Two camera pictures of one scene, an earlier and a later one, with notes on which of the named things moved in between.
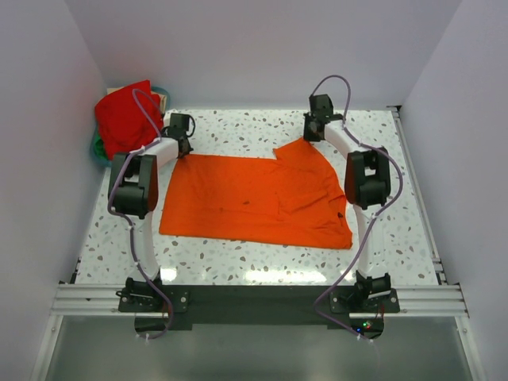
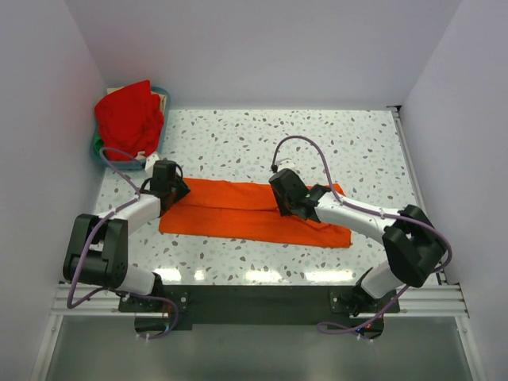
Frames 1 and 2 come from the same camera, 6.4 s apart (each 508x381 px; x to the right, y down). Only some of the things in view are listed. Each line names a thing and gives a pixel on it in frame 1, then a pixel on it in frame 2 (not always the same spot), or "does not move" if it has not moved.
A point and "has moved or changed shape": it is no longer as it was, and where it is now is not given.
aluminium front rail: x=101 y=300 does not move
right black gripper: x=307 y=136 to x=284 y=210
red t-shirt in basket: x=125 y=121 does not move
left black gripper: x=190 y=149 to x=182 y=189
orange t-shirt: x=297 y=199 has moved or changed shape
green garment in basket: x=99 y=147 does not move
